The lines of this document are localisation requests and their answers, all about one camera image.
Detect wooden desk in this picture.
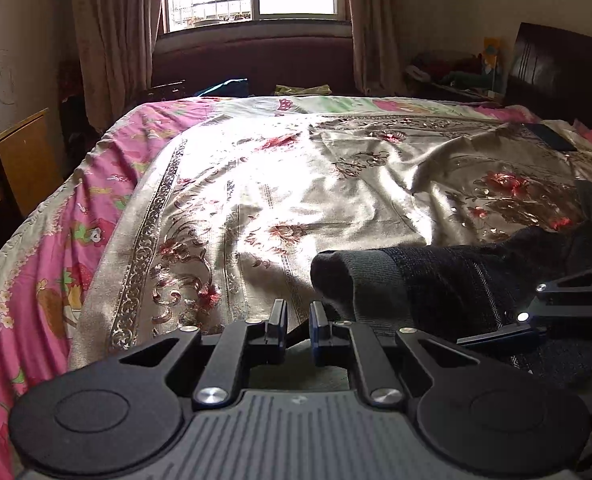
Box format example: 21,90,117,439
0,108,64,276

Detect dark flat phone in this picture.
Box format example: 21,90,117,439
521,122,578,153

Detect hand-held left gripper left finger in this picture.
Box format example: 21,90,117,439
118,299,289,408

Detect cluttered nightstand items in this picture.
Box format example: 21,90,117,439
403,50,507,106

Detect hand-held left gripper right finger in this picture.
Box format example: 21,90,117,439
309,301,482,408

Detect dark red furniture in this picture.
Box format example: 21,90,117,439
57,60,102,161

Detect blue cloth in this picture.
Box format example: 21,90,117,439
196,78,249,98

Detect yellow printed box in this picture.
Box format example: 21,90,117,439
480,36,502,92

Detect beige curtain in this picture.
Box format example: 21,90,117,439
345,0,407,96
68,0,169,133

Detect yellow green cloth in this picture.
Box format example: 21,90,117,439
274,84,333,97

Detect dark wooden chair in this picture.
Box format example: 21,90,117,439
135,80,187,107

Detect dark wooden headboard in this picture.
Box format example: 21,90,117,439
505,22,592,133

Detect pink printed quilt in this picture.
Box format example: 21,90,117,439
0,96,542,480

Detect gold floral bedspread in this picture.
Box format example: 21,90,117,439
68,110,592,376

